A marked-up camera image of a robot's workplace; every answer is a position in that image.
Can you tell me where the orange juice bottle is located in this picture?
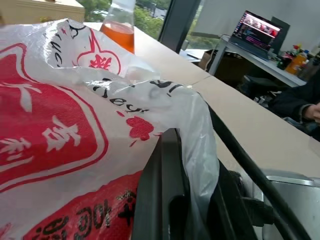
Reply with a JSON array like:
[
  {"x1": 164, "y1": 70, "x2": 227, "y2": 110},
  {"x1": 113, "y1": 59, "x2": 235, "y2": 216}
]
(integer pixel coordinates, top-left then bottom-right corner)
[{"x1": 285, "y1": 51, "x2": 309, "y2": 76}]

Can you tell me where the white office desk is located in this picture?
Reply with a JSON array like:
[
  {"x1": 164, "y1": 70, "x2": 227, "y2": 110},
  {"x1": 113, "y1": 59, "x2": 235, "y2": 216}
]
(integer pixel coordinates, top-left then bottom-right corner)
[{"x1": 214, "y1": 34, "x2": 308, "y2": 89}]

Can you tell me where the brown cardboard box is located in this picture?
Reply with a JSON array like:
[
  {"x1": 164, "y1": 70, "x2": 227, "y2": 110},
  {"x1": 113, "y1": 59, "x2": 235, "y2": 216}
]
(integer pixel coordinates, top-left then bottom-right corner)
[{"x1": 199, "y1": 48, "x2": 222, "y2": 71}]

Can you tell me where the black computer monitor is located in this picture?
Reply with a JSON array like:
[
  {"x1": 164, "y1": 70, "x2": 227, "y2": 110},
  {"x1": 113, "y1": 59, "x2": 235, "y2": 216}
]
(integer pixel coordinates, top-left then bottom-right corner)
[{"x1": 269, "y1": 16, "x2": 291, "y2": 56}]

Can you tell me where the open laptop with lit screen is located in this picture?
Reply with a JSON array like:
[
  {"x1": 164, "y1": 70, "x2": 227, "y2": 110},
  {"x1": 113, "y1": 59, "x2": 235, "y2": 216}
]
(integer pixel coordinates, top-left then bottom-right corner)
[{"x1": 228, "y1": 9, "x2": 284, "y2": 62}]

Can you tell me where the person in dark jacket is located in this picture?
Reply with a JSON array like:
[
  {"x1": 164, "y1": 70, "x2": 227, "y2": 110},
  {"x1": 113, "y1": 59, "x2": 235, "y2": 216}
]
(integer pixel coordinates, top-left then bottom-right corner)
[{"x1": 269, "y1": 72, "x2": 320, "y2": 138}]

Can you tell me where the black office chair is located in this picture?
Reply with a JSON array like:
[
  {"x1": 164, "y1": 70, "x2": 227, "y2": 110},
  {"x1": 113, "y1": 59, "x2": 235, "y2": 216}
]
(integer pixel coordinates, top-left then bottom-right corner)
[{"x1": 242, "y1": 74, "x2": 285, "y2": 103}]

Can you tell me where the white red-printed plastic bag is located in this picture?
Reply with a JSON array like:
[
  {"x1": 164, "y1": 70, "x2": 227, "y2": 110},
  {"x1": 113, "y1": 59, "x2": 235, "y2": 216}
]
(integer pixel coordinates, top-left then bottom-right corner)
[{"x1": 0, "y1": 17, "x2": 221, "y2": 240}]

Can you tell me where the bystander bare hand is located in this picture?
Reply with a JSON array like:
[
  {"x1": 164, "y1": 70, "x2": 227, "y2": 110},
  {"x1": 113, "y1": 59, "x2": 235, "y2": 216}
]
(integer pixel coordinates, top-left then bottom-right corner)
[{"x1": 305, "y1": 101, "x2": 320, "y2": 124}]

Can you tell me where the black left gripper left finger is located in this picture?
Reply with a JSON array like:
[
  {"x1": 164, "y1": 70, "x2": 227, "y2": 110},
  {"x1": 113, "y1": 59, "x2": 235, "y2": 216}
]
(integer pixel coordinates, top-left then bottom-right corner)
[{"x1": 131, "y1": 127, "x2": 194, "y2": 240}]

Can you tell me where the dark window frame pillar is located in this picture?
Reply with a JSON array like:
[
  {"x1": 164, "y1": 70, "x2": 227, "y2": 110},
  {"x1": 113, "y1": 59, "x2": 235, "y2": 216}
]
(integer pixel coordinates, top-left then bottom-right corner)
[{"x1": 158, "y1": 0, "x2": 202, "y2": 54}]

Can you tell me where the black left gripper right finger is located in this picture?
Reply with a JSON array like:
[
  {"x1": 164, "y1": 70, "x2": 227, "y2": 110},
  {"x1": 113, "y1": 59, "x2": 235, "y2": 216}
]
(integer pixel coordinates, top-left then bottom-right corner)
[{"x1": 209, "y1": 159, "x2": 259, "y2": 240}]

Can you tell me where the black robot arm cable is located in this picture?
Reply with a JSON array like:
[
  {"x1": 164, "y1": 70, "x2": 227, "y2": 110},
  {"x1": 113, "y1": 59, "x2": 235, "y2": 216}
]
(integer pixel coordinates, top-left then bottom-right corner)
[{"x1": 206, "y1": 99, "x2": 312, "y2": 240}]

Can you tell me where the clear bottle with orange drink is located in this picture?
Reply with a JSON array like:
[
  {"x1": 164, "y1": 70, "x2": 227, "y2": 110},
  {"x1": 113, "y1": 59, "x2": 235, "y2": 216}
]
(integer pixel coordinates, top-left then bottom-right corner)
[{"x1": 99, "y1": 0, "x2": 137, "y2": 55}]

